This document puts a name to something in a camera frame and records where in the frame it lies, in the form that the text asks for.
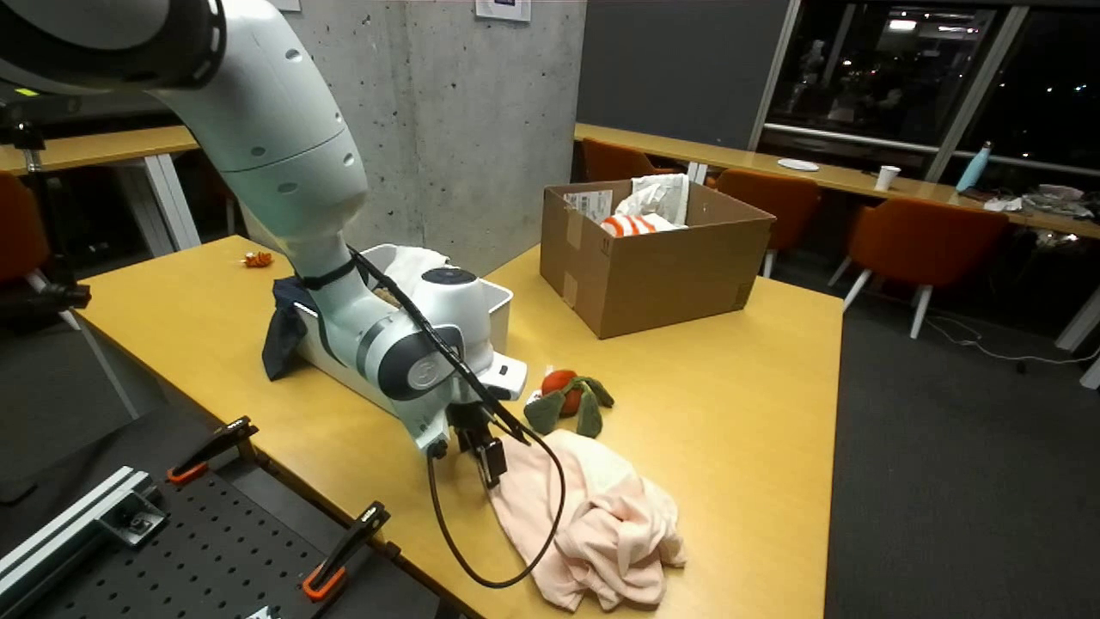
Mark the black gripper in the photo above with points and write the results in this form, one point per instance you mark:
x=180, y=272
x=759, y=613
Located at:
x=472, y=426

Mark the orange plush toy green leaves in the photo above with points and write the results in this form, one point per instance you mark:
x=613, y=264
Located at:
x=567, y=395

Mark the pink cloth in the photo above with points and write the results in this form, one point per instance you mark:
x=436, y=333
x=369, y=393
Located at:
x=594, y=528

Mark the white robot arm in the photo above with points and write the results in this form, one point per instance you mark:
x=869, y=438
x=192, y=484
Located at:
x=277, y=149

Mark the dark blue cloth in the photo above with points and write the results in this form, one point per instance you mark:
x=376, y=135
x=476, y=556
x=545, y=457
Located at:
x=284, y=331

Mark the brown cardboard box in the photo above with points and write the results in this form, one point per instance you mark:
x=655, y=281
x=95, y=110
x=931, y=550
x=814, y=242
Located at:
x=663, y=275

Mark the white bag in box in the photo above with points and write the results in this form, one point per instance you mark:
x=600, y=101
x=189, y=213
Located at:
x=659, y=201

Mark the white plastic bin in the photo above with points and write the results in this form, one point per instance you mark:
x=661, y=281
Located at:
x=484, y=311

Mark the orange striped item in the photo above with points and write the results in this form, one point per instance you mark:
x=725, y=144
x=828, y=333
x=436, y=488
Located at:
x=622, y=225

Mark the black perforated board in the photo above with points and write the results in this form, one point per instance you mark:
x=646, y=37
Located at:
x=219, y=550

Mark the small orange object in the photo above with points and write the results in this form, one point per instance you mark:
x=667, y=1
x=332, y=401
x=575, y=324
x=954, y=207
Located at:
x=258, y=260

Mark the long wooden counter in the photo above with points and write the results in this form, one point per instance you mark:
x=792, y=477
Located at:
x=803, y=172

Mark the orange chair white legs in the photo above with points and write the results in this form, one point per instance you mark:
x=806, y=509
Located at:
x=922, y=244

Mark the white paper cup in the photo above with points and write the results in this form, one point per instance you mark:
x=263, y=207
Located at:
x=883, y=176

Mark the wooden side desk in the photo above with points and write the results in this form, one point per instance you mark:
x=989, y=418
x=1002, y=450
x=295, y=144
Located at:
x=114, y=149

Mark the light blue bottle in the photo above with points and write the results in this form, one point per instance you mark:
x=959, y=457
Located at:
x=970, y=171

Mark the white wrist camera block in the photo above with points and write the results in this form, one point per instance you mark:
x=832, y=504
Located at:
x=503, y=376

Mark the aluminium rail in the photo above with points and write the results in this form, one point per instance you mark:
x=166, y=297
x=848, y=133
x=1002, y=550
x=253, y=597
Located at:
x=68, y=520

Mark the white wall frame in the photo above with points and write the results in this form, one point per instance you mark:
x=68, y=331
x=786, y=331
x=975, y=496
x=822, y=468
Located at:
x=503, y=7

